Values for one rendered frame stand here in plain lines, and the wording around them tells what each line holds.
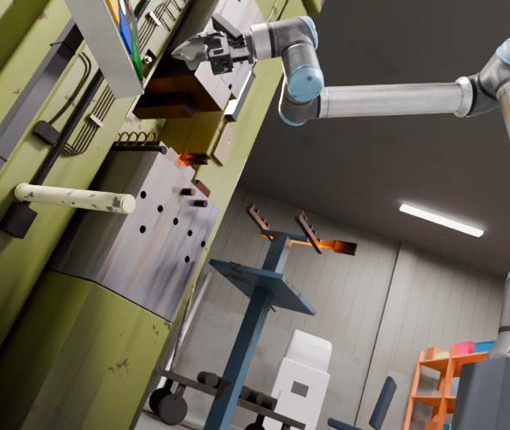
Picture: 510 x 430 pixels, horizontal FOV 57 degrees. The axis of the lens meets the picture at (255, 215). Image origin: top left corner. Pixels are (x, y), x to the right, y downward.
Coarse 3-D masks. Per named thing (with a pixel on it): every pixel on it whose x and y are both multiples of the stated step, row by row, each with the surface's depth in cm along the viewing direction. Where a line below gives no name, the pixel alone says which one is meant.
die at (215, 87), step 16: (160, 64) 182; (176, 64) 177; (208, 64) 173; (160, 80) 178; (176, 80) 175; (192, 80) 171; (208, 80) 174; (192, 96) 181; (208, 96) 177; (224, 96) 182
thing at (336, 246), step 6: (336, 240) 190; (324, 246) 192; (330, 246) 190; (336, 246) 190; (342, 246) 189; (348, 246) 188; (354, 246) 187; (336, 252) 190; (342, 252) 188; (348, 252) 186; (354, 252) 186
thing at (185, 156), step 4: (184, 152) 165; (180, 156) 165; (184, 156) 165; (188, 156) 165; (192, 156) 164; (196, 156) 163; (200, 156) 162; (204, 156) 162; (208, 156) 161; (184, 160) 165; (188, 160) 164; (192, 160) 163; (196, 160) 162; (200, 160) 160; (204, 160) 160; (188, 164) 166; (192, 164) 165; (196, 164) 164; (200, 164) 163; (204, 164) 162
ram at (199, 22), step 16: (208, 0) 179; (224, 0) 177; (240, 0) 186; (192, 16) 178; (208, 16) 173; (224, 16) 178; (240, 16) 186; (256, 16) 195; (176, 32) 178; (192, 32) 173; (176, 48) 173; (240, 64) 188; (224, 80) 181; (240, 80) 189
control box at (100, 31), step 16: (64, 0) 99; (80, 0) 100; (96, 0) 100; (128, 0) 130; (80, 16) 103; (96, 16) 104; (112, 16) 106; (128, 16) 127; (96, 32) 108; (112, 32) 109; (96, 48) 112; (112, 48) 113; (112, 64) 118; (128, 64) 118; (112, 80) 123; (128, 80) 124; (128, 96) 129
